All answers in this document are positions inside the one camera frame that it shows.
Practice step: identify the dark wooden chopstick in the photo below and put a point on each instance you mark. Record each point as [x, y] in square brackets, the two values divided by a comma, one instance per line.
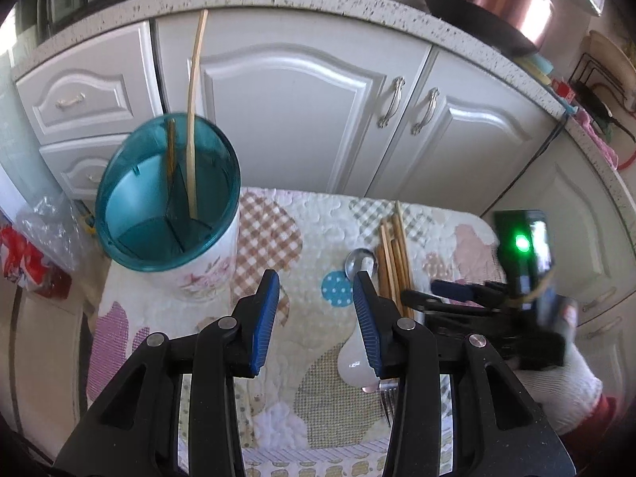
[170, 150]

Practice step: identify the metal fork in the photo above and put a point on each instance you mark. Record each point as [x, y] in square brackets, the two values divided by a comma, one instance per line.
[389, 391]

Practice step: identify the white gloved right hand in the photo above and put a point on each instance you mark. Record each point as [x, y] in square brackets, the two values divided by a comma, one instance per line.
[570, 395]

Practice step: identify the white cabinet door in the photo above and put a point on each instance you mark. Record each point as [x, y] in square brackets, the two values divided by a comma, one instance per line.
[483, 134]
[297, 93]

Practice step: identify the clear plastic bag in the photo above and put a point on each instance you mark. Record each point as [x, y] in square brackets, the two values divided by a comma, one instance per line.
[54, 226]

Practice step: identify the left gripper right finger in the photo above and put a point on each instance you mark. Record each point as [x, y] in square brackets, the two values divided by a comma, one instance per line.
[499, 430]

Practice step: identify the red plastic bag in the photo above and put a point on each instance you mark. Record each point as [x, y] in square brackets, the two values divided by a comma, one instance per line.
[24, 264]

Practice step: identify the black wire rack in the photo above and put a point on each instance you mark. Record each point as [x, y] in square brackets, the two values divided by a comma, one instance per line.
[612, 112]

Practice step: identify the patchwork quilted mat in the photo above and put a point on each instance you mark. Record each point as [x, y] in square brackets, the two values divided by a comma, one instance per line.
[298, 417]

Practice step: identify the lower white drawer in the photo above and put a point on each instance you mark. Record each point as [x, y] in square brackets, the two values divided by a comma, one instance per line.
[78, 165]

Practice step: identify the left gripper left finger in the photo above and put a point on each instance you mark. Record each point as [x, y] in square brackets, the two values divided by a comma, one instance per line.
[170, 409]

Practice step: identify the metal spoon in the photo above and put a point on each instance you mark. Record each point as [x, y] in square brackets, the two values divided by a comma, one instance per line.
[360, 259]

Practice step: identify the white right cabinet door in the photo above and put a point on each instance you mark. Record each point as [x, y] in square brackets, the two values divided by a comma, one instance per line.
[483, 134]

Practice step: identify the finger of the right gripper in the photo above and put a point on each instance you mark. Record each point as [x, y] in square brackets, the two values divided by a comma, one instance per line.
[433, 305]
[461, 292]

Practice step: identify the tracker with green light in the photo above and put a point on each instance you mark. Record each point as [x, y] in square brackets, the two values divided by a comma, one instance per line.
[524, 249]

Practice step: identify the teal rim utensil holder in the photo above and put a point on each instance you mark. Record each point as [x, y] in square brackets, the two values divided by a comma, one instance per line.
[144, 224]

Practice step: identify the brown chopstick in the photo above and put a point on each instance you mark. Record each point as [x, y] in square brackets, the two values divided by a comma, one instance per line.
[385, 264]

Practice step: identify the tan chopstick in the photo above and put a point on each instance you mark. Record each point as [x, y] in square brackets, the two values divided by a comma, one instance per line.
[401, 262]

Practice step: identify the white ceramic spoon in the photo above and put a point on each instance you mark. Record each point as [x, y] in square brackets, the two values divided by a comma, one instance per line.
[353, 367]

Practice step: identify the light bamboo chopstick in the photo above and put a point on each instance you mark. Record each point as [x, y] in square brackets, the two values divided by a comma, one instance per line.
[190, 154]

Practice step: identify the silver right door handle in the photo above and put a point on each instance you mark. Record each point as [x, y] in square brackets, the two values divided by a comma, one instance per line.
[431, 102]

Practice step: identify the pink purple rice cooker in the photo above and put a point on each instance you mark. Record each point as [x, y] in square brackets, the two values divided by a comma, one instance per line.
[515, 27]

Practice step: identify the silver left door handle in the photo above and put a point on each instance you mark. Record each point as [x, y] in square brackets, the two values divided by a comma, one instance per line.
[394, 103]

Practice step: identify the silver door handle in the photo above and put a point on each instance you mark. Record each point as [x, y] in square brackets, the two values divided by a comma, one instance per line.
[431, 102]
[394, 103]

